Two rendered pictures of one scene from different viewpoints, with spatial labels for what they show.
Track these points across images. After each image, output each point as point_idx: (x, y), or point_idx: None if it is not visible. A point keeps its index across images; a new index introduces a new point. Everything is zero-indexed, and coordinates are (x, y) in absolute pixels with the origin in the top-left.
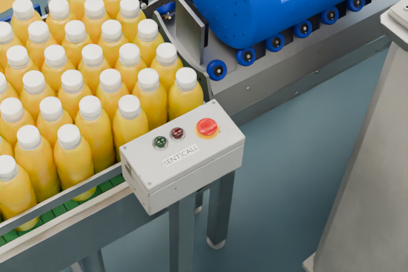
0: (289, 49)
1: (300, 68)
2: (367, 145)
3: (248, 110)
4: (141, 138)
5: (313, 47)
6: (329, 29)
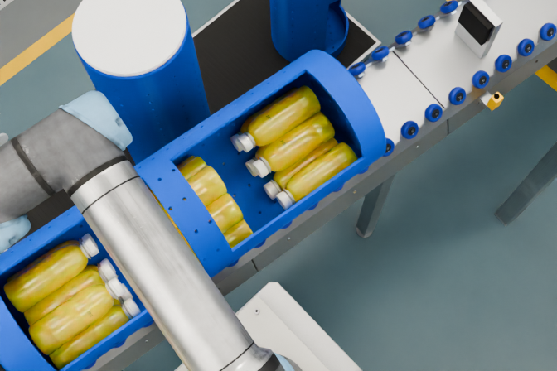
0: (108, 355)
1: (128, 358)
2: None
3: None
4: None
5: (138, 341)
6: (151, 325)
